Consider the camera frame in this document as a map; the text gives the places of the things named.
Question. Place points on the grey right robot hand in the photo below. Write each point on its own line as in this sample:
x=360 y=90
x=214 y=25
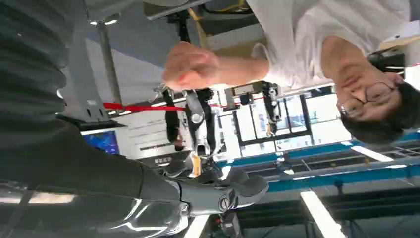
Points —
x=82 y=184

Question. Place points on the person's left hand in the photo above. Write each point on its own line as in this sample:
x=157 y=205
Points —
x=190 y=67

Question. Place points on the yellow floor tape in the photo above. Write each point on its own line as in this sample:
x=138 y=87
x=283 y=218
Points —
x=200 y=31

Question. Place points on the blue screen monitor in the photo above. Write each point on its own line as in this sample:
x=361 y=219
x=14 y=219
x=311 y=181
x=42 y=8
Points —
x=101 y=142

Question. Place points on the black silver humanoid robot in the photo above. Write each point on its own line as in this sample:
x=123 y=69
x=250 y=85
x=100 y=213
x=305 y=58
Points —
x=273 y=105
x=197 y=124

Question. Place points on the red barrier belt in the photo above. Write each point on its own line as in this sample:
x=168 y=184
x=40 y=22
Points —
x=141 y=107

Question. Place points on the white notice board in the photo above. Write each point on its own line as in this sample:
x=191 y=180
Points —
x=147 y=134

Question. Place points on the grey metal stand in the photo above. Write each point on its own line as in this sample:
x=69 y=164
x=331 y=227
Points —
x=83 y=82

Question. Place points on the person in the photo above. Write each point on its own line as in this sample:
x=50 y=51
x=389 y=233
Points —
x=295 y=33

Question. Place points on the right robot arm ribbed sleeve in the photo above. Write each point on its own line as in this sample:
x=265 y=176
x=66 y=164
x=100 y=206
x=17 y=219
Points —
x=29 y=65

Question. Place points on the steel stanchion post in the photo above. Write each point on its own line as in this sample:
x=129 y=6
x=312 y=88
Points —
x=110 y=65

